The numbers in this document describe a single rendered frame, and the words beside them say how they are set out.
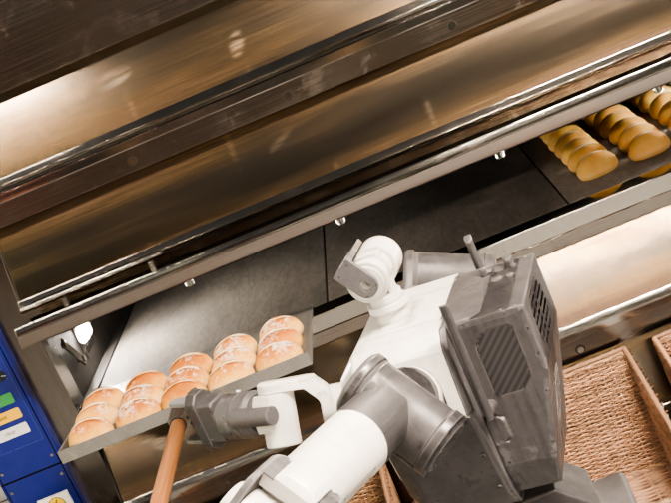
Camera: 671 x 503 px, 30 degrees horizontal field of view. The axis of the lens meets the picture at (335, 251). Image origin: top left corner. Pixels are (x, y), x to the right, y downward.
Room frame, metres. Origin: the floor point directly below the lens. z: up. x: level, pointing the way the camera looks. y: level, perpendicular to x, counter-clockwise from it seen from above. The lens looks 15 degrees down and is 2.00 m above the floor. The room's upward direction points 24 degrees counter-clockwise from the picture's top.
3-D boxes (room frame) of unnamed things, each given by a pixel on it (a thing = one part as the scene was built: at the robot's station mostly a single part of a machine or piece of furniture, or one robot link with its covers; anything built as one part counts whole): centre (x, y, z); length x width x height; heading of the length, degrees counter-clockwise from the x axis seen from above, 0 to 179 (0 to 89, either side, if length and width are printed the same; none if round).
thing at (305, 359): (2.56, 0.39, 1.19); 0.55 x 0.36 x 0.03; 85
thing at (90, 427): (2.44, 0.61, 1.21); 0.10 x 0.07 x 0.05; 84
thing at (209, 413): (2.24, 0.32, 1.19); 0.12 x 0.10 x 0.13; 50
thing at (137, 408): (2.43, 0.50, 1.21); 0.10 x 0.07 x 0.05; 87
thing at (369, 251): (1.76, -0.04, 1.47); 0.10 x 0.07 x 0.09; 160
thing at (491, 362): (1.74, -0.10, 1.27); 0.34 x 0.30 x 0.36; 160
